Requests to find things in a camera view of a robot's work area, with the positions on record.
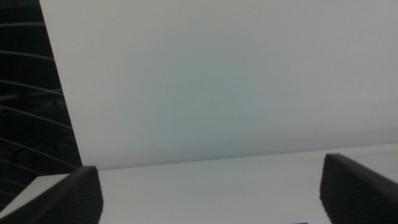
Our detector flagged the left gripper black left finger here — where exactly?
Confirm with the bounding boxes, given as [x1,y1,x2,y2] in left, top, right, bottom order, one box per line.
[0,166,104,224]

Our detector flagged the dark wire rack background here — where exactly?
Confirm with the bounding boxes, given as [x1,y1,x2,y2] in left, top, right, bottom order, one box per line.
[0,0,83,212]

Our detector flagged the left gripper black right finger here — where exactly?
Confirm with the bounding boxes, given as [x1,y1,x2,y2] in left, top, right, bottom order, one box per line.
[319,153,398,224]

